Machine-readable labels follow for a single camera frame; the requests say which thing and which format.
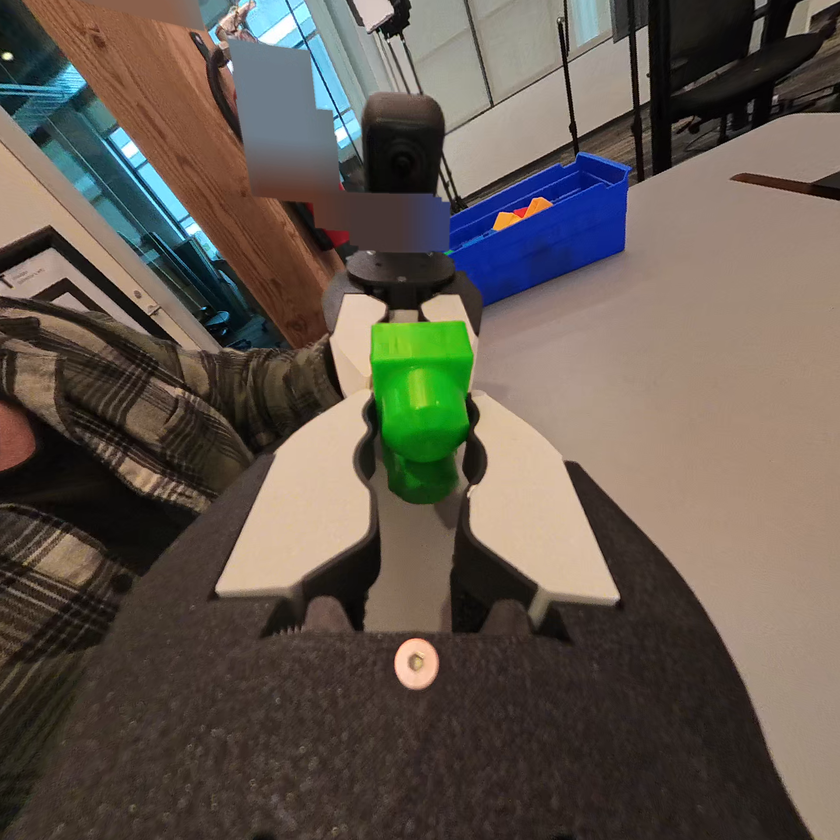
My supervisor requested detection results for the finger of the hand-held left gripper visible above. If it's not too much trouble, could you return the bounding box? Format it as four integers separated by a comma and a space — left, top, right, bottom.
419, 292, 481, 357
327, 293, 396, 399

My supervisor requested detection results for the black framed poster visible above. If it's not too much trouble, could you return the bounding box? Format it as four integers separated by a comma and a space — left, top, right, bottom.
0, 226, 155, 336

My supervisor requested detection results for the tripod with white board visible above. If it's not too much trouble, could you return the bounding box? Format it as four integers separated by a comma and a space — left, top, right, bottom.
346, 0, 463, 206

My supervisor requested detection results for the green two-stud mega block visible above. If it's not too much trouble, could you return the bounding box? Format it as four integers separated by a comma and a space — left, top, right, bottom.
369, 322, 475, 505

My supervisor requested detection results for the black tripod stand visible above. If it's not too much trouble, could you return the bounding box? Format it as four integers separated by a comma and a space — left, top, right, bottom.
556, 16, 581, 158
626, 0, 645, 179

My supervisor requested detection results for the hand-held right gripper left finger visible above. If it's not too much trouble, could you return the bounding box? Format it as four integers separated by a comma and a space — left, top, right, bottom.
214, 387, 382, 618

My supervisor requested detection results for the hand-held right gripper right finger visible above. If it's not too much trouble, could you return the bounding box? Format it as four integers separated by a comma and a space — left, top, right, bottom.
453, 390, 622, 624

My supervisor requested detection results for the blue plastic bin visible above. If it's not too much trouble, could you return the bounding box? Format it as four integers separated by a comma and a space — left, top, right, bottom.
448, 152, 632, 306

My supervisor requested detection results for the person's left forearm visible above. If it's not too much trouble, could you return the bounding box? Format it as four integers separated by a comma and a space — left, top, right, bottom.
131, 335, 343, 460

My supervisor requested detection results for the pile of colourful mega blocks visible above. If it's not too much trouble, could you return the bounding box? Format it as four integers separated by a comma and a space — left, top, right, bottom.
491, 196, 555, 232

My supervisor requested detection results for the black office chair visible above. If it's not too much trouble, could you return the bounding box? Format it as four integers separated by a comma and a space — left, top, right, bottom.
650, 0, 829, 173

